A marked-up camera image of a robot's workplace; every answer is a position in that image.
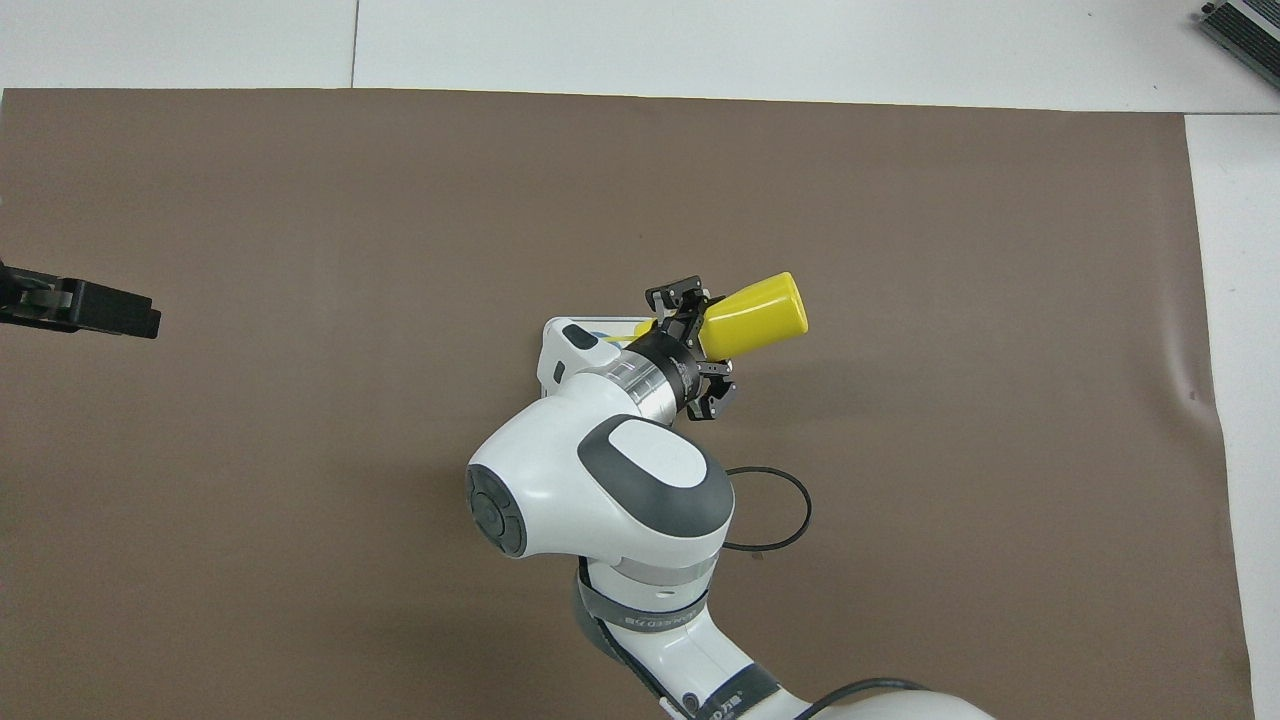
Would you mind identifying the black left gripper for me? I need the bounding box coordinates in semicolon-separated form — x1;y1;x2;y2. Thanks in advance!
0;262;163;341

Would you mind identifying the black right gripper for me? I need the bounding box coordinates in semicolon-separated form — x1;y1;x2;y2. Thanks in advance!
631;275;739;423

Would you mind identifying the yellow squeeze bottle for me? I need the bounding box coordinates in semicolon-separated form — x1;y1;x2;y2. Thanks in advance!
632;272;811;362

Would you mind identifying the silver digital kitchen scale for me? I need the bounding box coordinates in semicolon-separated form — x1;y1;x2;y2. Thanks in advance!
541;316;661;401

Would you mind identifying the brown table mat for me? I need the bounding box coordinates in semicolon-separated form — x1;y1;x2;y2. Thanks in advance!
0;88;1256;720

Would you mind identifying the grey ribbed metal device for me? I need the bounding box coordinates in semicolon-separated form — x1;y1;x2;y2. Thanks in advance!
1200;0;1280;93

